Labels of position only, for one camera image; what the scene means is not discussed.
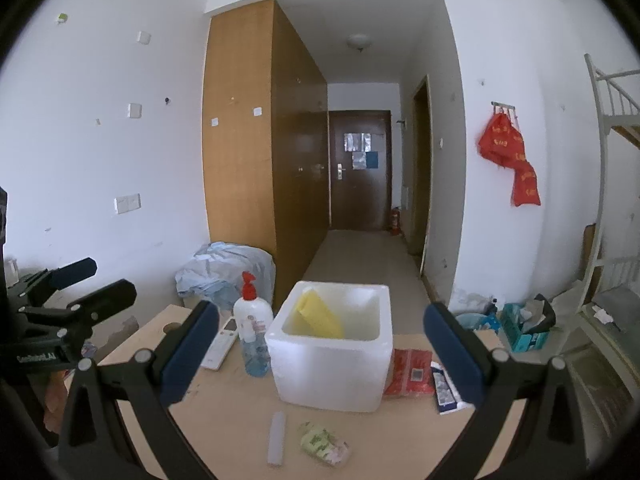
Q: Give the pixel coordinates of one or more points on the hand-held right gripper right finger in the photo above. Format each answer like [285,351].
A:
[452,355]

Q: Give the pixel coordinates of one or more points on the brown side door frame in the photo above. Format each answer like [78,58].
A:
[422,175]

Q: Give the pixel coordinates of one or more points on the metal wall hook rack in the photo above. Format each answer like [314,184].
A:
[502,106]

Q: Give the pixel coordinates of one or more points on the white bunk bed frame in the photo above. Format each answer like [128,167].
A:
[607,170]

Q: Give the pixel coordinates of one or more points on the blue and white tube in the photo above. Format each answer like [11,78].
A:
[445,390]

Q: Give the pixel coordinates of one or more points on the green tissue packet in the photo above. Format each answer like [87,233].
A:
[322,442]

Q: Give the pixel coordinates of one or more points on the red fire extinguisher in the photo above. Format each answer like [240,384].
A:
[395,222]

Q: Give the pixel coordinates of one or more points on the red hanging bag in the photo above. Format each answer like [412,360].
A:
[505,150]

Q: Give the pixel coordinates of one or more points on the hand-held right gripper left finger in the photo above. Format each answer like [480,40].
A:
[192,350]

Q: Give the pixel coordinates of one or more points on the white remote control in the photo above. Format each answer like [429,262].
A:
[220,342]

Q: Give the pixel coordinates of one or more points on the ceiling lamp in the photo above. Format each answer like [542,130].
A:
[360,41]

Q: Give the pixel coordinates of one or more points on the red flat packet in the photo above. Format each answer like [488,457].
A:
[410,372]

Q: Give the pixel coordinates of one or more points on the yellow sponge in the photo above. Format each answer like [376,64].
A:
[320,315]

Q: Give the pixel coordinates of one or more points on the dark brown entrance door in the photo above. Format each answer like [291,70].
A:
[360,195]

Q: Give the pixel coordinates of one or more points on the wooden wardrobe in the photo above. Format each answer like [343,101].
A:
[240,150]

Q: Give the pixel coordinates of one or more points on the light blue cloth bundle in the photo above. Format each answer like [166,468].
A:
[225,270]

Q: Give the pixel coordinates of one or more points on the double white wall socket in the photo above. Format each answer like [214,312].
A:
[127,203]

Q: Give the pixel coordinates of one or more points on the teal cardboard box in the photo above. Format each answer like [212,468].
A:
[520,330]

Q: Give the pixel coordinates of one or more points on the papers on door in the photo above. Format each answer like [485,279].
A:
[360,150]

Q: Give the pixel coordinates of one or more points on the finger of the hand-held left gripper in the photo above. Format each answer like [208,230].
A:
[75,272]
[107,297]

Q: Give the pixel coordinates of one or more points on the sanitizer bottle with red pump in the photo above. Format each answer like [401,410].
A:
[252,325]

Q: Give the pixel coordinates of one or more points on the white wall switch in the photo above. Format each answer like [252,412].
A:
[134,110]
[144,37]

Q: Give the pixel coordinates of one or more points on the white foam box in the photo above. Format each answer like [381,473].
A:
[330,370]

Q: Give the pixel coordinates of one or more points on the green wall hook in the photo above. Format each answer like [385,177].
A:
[61,17]

